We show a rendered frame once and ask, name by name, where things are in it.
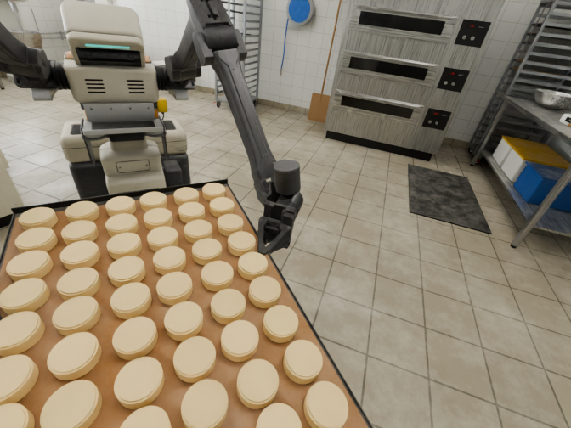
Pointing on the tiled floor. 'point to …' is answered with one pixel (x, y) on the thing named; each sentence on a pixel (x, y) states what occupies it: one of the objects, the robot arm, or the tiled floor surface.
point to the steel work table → (540, 216)
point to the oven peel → (317, 110)
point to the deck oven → (405, 71)
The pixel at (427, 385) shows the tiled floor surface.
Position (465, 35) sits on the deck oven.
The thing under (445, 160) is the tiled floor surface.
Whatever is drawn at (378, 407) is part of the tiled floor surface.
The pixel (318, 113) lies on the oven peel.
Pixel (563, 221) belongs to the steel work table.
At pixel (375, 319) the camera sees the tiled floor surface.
